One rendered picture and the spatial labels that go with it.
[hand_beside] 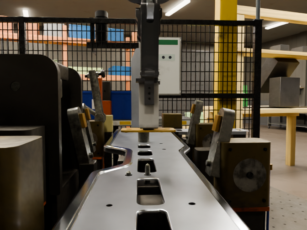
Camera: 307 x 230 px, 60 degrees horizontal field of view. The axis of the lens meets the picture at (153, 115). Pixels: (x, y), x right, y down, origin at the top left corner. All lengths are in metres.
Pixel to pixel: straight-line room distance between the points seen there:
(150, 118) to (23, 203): 0.21
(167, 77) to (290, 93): 2.92
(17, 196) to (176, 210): 0.16
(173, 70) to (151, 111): 1.05
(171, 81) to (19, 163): 1.24
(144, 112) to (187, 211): 0.17
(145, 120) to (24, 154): 0.20
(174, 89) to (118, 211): 1.18
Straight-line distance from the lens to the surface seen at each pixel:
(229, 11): 1.62
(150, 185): 0.42
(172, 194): 0.35
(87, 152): 0.56
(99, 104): 0.87
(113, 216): 0.29
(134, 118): 1.15
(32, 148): 0.28
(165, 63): 1.45
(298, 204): 1.27
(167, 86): 1.44
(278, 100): 4.06
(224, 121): 0.48
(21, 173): 0.26
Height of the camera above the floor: 1.12
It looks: 3 degrees down
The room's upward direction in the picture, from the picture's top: straight up
